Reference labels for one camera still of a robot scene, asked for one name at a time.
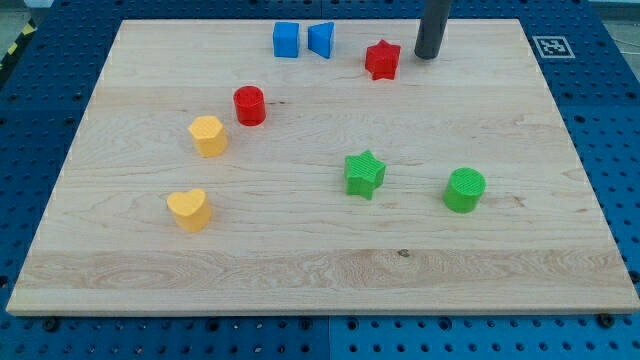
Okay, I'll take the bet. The green star block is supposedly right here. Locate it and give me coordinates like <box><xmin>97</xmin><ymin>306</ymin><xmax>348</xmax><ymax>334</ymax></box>
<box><xmin>344</xmin><ymin>150</ymin><xmax>386</xmax><ymax>200</ymax></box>

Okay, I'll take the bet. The red star block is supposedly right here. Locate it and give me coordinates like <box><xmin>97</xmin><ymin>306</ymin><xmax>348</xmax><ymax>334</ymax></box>
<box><xmin>365</xmin><ymin>39</ymin><xmax>401</xmax><ymax>80</ymax></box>

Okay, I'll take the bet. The light wooden board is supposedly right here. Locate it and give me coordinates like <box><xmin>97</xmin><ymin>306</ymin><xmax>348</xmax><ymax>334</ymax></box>
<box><xmin>7</xmin><ymin>19</ymin><xmax>639</xmax><ymax>317</ymax></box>

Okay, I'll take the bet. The red cylinder block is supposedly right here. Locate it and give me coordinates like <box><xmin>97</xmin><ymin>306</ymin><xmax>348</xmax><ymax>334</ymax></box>
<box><xmin>233</xmin><ymin>85</ymin><xmax>266</xmax><ymax>126</ymax></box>

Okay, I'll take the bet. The yellow hexagon block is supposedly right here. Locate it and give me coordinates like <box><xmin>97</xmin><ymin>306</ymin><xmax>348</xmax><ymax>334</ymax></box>
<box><xmin>188</xmin><ymin>116</ymin><xmax>228</xmax><ymax>158</ymax></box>

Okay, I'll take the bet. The yellow heart block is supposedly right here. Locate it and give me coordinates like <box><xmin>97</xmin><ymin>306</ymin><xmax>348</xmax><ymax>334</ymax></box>
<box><xmin>167</xmin><ymin>188</ymin><xmax>213</xmax><ymax>232</ymax></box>

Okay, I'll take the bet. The blue triangle block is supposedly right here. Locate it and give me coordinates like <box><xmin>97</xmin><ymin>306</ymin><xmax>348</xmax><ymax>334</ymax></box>
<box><xmin>307</xmin><ymin>22</ymin><xmax>335</xmax><ymax>59</ymax></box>

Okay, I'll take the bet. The green cylinder block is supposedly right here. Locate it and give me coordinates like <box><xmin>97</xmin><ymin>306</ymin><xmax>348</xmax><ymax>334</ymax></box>
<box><xmin>443</xmin><ymin>167</ymin><xmax>486</xmax><ymax>213</ymax></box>

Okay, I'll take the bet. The blue cube block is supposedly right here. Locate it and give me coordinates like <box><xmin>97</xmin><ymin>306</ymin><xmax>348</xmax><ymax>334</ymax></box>
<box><xmin>272</xmin><ymin>22</ymin><xmax>299</xmax><ymax>58</ymax></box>

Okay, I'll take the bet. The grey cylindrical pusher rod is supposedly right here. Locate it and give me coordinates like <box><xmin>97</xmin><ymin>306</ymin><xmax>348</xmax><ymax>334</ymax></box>
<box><xmin>414</xmin><ymin>0</ymin><xmax>452</xmax><ymax>60</ymax></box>

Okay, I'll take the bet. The white fiducial marker tag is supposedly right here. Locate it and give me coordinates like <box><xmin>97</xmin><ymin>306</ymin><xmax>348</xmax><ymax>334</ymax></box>
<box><xmin>532</xmin><ymin>35</ymin><xmax>575</xmax><ymax>59</ymax></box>

